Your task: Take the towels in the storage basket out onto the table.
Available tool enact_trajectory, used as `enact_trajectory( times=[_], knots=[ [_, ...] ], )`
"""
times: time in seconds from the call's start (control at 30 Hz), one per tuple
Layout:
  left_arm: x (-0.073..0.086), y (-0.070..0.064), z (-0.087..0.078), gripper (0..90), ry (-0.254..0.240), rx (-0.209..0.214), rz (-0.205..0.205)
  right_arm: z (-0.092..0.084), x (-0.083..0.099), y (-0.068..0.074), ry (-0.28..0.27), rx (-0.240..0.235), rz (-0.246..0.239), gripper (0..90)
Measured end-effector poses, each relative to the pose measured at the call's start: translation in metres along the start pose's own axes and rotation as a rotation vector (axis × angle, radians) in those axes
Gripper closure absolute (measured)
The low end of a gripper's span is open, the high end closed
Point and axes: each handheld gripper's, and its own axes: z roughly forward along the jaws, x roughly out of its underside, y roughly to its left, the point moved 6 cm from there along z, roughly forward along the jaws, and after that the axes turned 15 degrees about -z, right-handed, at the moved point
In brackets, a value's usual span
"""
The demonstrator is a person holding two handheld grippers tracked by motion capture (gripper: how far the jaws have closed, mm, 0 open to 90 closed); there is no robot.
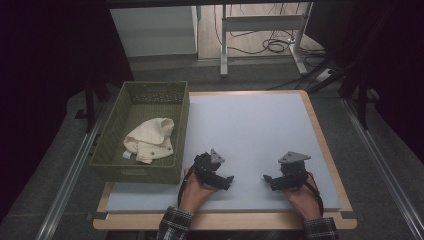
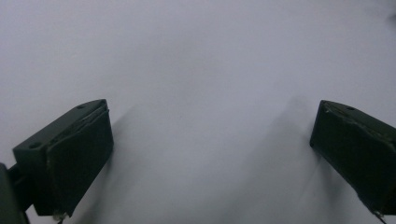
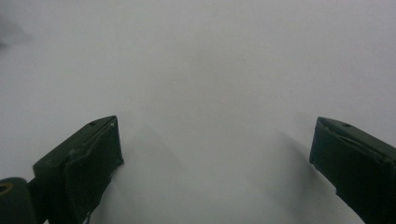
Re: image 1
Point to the person's right hand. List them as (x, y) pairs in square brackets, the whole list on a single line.
[(303, 201)]

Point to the pale blue table mat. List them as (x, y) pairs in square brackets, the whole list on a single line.
[(253, 126)]

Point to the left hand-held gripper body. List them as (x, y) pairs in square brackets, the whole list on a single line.
[(204, 165)]

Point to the metal floor rail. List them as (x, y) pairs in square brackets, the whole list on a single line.
[(66, 186), (383, 166)]

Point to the white cabinet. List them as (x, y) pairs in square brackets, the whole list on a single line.
[(153, 31)]

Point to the white metal desk frame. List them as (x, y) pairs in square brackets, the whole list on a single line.
[(263, 23)]

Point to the black metal stand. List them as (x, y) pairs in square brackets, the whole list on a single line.
[(361, 106), (89, 106)]

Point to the green plastic basket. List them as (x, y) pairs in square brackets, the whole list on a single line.
[(146, 100)]

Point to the black tape piece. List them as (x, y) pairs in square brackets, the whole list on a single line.
[(98, 215), (351, 215)]

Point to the cream cloth garment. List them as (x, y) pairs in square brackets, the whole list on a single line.
[(150, 136)]

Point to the white power strip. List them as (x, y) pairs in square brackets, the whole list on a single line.
[(324, 75)]

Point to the person's left hand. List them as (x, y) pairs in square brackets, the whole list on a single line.
[(191, 196)]

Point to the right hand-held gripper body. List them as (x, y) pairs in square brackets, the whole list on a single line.
[(293, 170)]

